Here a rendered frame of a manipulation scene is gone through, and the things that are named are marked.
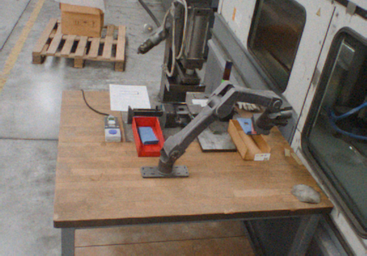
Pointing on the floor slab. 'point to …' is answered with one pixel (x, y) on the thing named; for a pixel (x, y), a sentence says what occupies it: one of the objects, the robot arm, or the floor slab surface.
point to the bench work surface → (168, 192)
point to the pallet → (38, 52)
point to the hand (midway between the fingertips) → (253, 132)
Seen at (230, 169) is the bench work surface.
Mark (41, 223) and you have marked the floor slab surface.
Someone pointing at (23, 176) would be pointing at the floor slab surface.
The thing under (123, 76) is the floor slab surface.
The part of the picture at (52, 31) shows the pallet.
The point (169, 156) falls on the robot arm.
